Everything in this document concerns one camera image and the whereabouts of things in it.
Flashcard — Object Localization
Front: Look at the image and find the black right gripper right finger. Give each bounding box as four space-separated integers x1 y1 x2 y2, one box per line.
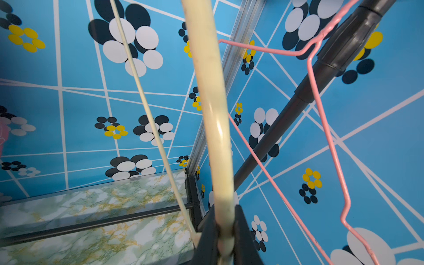
234 205 263 265

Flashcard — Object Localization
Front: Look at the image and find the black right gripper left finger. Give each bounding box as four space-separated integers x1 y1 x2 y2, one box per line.
190 206 220 265

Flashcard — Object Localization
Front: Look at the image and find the pink clothes hanger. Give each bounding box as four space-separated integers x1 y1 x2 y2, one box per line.
228 1 398 265

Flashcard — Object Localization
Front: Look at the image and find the white hanger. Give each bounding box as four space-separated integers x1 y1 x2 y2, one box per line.
109 0 236 265

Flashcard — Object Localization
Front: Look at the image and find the pink jacket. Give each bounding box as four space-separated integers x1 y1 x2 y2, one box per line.
0 123 9 156

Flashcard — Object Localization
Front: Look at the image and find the black clothes rack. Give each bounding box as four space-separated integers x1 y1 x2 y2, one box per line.
1 1 395 247

